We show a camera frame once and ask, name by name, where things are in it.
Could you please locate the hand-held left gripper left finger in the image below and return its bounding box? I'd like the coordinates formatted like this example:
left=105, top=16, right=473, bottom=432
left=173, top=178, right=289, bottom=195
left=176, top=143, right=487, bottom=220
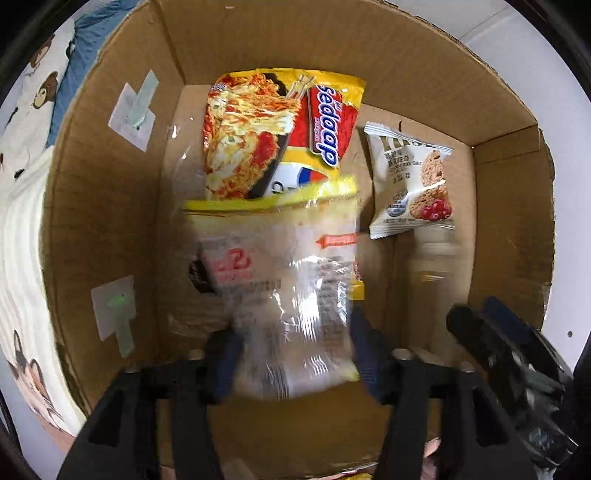
left=58, top=329, right=245, bottom=480

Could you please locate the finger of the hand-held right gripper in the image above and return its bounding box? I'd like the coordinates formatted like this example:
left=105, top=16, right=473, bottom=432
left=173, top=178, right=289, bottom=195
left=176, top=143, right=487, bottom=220
left=482, top=296, right=549, bottom=352
left=445, top=304, right=514, bottom=394

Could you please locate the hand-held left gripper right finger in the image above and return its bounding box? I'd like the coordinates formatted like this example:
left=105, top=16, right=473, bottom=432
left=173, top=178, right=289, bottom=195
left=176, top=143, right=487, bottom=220
left=348, top=307, right=539, bottom=480

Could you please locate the translucent white snack packet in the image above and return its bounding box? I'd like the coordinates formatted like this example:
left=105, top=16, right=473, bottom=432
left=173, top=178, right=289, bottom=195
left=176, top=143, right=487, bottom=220
left=182, top=178, right=368, bottom=400

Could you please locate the brown cardboard box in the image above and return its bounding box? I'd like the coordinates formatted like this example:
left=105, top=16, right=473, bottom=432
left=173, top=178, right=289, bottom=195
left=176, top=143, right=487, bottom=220
left=41, top=0, right=557, bottom=480

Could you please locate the pink cloth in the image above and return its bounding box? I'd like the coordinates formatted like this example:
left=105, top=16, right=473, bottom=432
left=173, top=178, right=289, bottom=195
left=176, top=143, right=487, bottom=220
left=418, top=438, right=445, bottom=463

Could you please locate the white paper label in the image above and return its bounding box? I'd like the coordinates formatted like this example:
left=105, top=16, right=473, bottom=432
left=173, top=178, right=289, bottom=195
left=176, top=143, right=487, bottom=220
left=91, top=275, right=136, bottom=359
left=108, top=69, right=158, bottom=153

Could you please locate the white oat cookie packet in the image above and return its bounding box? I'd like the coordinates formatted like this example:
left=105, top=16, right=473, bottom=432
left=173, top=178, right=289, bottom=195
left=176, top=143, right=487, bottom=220
left=363, top=121, right=457, bottom=240

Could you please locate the yellow instant noodle packet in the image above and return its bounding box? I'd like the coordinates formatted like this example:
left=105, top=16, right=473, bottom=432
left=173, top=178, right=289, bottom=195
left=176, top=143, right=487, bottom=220
left=202, top=69, right=367, bottom=202

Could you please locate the bear print pillow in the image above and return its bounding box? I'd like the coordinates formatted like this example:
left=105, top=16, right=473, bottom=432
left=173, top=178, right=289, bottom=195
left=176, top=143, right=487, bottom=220
left=0, top=18, right=88, bottom=437

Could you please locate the blue bed sheet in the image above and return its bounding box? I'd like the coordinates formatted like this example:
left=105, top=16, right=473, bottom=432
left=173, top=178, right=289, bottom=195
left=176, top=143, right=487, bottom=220
left=46, top=0, right=140, bottom=149

